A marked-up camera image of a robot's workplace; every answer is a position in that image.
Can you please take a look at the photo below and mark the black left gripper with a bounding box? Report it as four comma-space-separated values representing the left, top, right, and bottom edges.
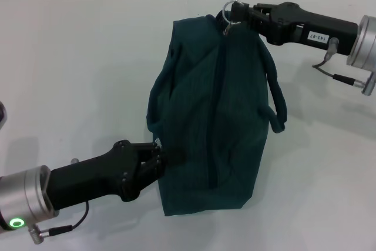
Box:
48, 139, 188, 211

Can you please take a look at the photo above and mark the dark teal insulated lunch bag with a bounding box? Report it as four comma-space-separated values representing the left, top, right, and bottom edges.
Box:
146, 0, 289, 218

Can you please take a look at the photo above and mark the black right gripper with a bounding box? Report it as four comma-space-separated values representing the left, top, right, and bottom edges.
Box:
230, 1, 361, 57

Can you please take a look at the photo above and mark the left arm cable with plug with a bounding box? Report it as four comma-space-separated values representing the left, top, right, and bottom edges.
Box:
27, 200, 90, 245

